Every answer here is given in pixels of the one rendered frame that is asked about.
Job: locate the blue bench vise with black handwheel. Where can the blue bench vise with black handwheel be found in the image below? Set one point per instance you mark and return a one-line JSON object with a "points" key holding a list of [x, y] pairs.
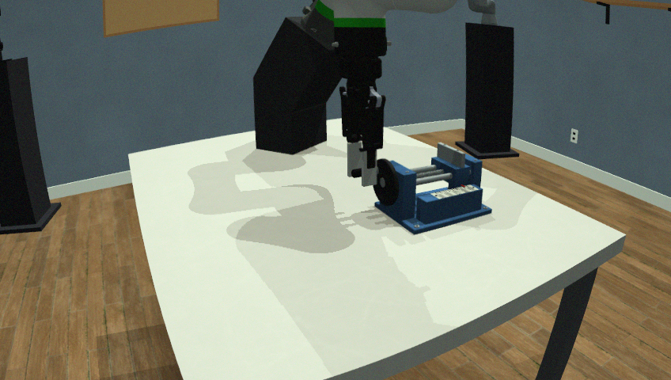
{"points": [[425, 211]]}

